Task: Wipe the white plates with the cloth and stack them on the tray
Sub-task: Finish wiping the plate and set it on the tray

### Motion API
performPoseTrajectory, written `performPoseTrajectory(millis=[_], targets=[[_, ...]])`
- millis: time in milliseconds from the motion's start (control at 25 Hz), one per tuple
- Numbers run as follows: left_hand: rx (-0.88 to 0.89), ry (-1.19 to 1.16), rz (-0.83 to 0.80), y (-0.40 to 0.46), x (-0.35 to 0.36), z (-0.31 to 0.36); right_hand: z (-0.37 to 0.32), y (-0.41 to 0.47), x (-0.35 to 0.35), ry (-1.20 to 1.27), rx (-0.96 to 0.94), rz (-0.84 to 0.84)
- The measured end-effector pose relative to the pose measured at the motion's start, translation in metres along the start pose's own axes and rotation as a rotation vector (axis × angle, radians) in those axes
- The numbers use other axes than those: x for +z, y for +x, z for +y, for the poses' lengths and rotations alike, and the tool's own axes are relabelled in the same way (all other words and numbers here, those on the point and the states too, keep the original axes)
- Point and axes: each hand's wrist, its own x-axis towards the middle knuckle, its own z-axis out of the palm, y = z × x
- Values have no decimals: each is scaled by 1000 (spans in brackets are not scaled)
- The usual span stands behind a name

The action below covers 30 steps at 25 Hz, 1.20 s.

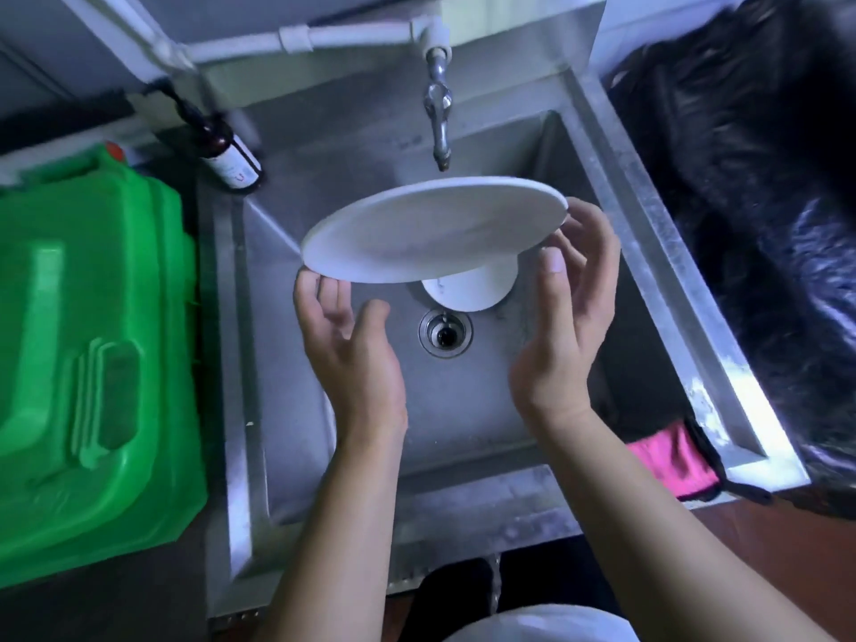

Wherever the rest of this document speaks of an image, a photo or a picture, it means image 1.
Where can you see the person's left hand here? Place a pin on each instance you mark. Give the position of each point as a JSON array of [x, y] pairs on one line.
[[361, 381]]

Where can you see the person's right hand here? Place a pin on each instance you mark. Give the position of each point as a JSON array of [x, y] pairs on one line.
[[568, 340]]

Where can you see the person's right middle finger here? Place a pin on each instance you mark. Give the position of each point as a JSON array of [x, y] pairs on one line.
[[592, 223]]

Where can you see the person's left middle finger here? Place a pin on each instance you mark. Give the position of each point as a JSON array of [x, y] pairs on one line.
[[307, 300]]

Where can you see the person's right thumb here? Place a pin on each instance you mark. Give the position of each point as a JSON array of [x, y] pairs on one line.
[[555, 294]]

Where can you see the person's left thumb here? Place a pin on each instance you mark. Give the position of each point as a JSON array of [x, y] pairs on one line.
[[373, 322]]

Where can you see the white round plate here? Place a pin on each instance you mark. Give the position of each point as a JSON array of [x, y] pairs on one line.
[[434, 230]]

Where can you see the person's right forearm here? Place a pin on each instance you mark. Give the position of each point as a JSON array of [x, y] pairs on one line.
[[662, 541]]

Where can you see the person's left forearm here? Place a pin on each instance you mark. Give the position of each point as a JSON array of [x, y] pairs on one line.
[[334, 541]]

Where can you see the stainless steel sink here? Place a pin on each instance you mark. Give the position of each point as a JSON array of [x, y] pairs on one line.
[[428, 367]]

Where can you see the metal sink drain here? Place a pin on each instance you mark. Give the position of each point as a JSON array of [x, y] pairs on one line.
[[445, 332]]

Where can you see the white bowl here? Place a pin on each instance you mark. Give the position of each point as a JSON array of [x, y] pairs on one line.
[[468, 287]]

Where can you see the black garbage bag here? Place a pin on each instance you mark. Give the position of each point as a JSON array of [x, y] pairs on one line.
[[755, 213]]

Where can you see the brown pump bottle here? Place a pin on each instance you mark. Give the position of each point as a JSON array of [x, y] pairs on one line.
[[224, 150]]

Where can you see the metal faucet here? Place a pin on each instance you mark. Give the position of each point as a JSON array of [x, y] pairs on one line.
[[438, 106]]

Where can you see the pink cloth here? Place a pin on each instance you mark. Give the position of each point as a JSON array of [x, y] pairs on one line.
[[672, 459]]

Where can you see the green plastic bin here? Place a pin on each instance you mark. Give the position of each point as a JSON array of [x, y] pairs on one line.
[[87, 367]]

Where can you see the white water pipe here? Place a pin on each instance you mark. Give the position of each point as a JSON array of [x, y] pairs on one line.
[[267, 39]]

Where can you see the person's white clothing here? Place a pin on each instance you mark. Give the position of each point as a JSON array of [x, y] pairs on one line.
[[541, 625]]

